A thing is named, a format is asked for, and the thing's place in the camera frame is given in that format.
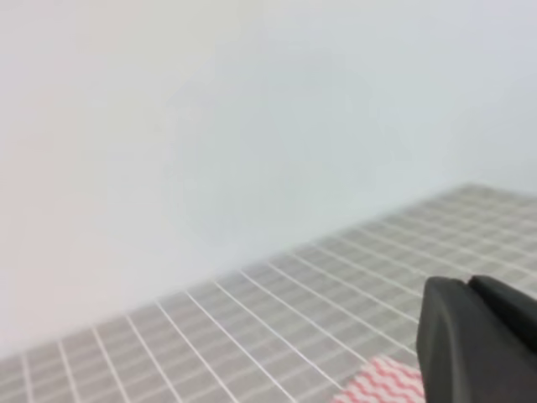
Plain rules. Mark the pink wavy striped towel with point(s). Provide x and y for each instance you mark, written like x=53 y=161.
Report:
x=383 y=380

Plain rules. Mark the grey checked tablecloth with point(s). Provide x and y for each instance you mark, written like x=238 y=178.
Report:
x=293 y=328

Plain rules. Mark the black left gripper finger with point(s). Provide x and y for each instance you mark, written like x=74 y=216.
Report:
x=476 y=341

